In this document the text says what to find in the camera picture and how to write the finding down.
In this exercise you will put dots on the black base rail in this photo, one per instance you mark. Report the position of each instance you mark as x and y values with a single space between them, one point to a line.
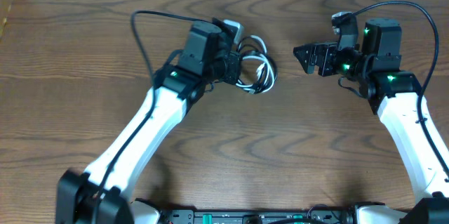
316 214

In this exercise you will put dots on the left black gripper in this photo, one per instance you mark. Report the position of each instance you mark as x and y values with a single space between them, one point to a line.
232 68

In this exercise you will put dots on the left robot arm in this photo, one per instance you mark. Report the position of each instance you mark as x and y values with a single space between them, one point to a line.
101 194

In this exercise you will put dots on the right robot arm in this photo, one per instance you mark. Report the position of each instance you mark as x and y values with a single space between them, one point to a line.
393 95

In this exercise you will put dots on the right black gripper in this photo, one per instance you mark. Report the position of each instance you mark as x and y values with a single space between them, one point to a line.
328 51

